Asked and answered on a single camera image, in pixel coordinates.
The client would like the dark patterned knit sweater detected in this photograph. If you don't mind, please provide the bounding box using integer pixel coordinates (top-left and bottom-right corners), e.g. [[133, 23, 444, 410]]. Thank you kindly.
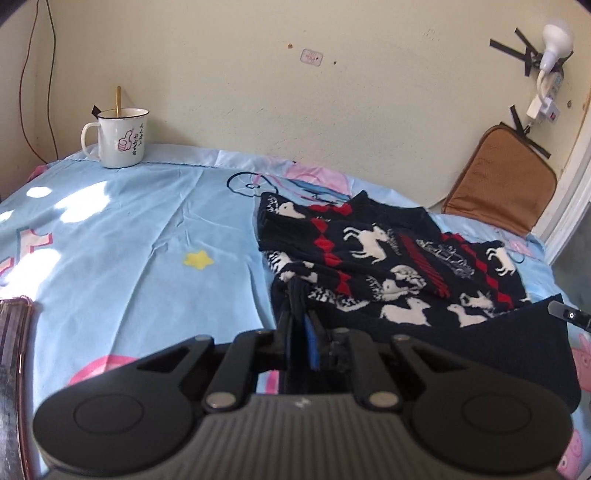
[[256, 190, 583, 414]]

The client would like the black tape strip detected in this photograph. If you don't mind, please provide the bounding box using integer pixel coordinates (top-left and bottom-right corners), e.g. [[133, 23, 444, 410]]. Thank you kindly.
[[509, 105, 551, 160], [514, 28, 540, 77], [489, 39, 528, 60]]

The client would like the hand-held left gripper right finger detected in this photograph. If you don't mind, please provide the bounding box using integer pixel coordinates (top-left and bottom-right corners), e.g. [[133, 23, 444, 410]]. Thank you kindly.
[[302, 308, 468, 412]]

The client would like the white power strip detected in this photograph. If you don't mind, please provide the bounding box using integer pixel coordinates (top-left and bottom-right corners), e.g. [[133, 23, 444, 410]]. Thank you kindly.
[[526, 69, 565, 124]]

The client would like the white light bulb lamp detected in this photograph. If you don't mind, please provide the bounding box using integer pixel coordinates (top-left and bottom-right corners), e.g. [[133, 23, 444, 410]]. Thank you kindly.
[[536, 18, 575, 75]]

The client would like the white window frame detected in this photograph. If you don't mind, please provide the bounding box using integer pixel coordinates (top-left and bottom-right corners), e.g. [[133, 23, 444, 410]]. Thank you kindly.
[[536, 88, 591, 266]]

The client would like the white enamel mug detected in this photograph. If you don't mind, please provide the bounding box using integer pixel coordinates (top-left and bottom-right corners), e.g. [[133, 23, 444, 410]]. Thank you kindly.
[[81, 108, 151, 169]]

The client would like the brown seat cushion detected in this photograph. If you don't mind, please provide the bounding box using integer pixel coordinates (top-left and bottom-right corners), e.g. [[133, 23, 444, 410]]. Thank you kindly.
[[442, 123, 558, 237]]

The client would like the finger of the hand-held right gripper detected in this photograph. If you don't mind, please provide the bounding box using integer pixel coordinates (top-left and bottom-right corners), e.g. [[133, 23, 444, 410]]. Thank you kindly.
[[547, 300, 591, 332]]

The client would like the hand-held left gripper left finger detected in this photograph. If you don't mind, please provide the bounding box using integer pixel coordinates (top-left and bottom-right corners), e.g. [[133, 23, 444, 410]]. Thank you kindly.
[[136, 281, 303, 412]]

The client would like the light blue printed bed sheet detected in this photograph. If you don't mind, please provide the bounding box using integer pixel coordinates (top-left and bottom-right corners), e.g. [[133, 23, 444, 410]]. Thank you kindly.
[[0, 143, 591, 478]]

